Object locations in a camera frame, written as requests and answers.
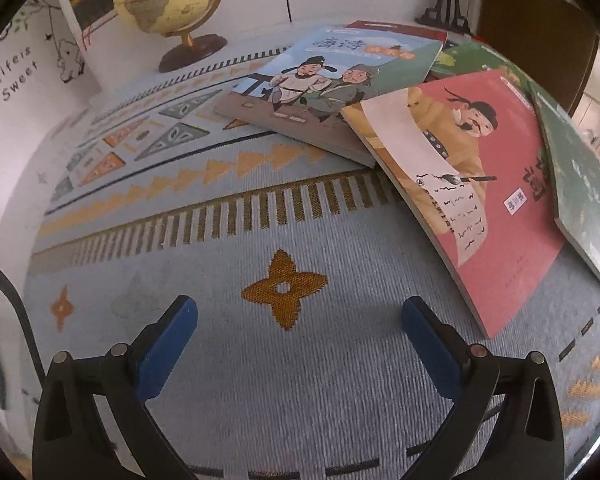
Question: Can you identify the dark green insect book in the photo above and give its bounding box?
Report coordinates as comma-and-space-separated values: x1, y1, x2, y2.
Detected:
528, 81, 600, 281

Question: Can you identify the red poetry book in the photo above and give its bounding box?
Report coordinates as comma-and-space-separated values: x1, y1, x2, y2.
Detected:
341, 70, 564, 339

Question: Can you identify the blue Tang poetry book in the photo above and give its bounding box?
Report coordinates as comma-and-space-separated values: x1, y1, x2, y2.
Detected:
214, 26, 444, 167

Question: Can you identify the patterned grey table mat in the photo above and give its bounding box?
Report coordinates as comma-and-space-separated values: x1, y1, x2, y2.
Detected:
24, 30, 600, 479

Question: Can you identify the bright green book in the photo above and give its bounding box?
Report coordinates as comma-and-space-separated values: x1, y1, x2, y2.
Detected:
430, 41, 509, 79

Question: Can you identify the dark wooden cabinet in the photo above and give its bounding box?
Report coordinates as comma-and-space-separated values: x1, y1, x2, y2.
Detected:
476, 0, 599, 114

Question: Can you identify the dark red book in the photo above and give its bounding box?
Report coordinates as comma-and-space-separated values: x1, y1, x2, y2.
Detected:
347, 20, 447, 44

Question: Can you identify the black cable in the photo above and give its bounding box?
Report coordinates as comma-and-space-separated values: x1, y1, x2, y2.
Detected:
0, 250, 48, 391

